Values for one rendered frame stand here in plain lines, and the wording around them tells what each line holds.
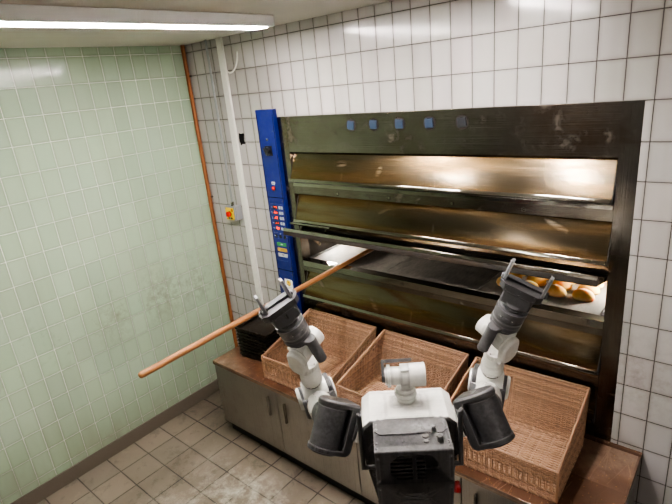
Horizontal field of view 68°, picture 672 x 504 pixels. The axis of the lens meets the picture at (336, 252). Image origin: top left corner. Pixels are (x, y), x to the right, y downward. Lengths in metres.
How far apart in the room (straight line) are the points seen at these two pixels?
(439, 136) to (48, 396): 2.74
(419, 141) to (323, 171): 0.67
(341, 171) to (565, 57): 1.28
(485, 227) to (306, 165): 1.16
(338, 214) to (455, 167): 0.81
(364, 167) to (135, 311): 1.88
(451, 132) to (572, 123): 0.53
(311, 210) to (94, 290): 1.47
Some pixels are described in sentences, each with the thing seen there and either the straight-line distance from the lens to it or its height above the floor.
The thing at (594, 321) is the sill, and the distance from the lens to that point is 2.47.
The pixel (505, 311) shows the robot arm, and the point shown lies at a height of 1.62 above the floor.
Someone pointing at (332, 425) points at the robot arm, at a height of 1.37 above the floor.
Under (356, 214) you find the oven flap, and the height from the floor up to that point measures 1.54.
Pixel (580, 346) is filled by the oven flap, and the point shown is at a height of 1.03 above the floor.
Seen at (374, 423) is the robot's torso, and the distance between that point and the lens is 1.42.
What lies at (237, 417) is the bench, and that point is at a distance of 3.63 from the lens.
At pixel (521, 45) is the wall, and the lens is 2.32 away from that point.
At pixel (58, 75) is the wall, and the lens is 3.39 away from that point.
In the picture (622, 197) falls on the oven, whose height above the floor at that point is 1.73.
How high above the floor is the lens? 2.27
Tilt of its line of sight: 19 degrees down
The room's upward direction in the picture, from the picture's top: 6 degrees counter-clockwise
